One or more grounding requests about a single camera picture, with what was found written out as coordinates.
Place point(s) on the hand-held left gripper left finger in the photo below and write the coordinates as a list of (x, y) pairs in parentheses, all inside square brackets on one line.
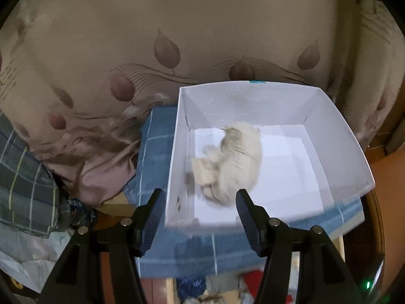
[(152, 224)]

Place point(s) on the red underwear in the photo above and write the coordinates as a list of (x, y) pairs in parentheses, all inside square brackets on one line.
[(254, 280)]

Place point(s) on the white plastic bag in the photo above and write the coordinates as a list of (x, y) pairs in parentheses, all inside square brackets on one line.
[(25, 253)]

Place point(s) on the clothes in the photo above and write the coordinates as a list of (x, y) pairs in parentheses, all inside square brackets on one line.
[(170, 291)]

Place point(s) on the dark printed packet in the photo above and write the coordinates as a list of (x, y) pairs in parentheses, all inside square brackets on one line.
[(79, 209)]

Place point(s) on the white cardboard box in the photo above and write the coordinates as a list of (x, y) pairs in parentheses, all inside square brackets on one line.
[(284, 114)]

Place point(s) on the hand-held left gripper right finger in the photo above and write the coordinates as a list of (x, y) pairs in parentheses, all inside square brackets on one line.
[(250, 224)]

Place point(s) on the wooden bed frame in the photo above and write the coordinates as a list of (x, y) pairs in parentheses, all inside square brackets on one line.
[(389, 139)]

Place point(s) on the dark blue lace underwear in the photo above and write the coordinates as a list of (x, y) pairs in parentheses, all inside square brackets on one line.
[(189, 288)]

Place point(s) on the blue plaid cloth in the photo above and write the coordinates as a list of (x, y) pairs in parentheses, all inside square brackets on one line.
[(155, 152)]

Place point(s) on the grey plaid cloth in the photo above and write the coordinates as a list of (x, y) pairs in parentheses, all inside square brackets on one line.
[(25, 183)]

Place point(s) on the beige leaf-print bedsheet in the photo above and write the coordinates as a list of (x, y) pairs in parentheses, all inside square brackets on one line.
[(221, 22)]

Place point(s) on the cream underwear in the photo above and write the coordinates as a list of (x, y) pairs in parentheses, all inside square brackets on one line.
[(240, 161)]

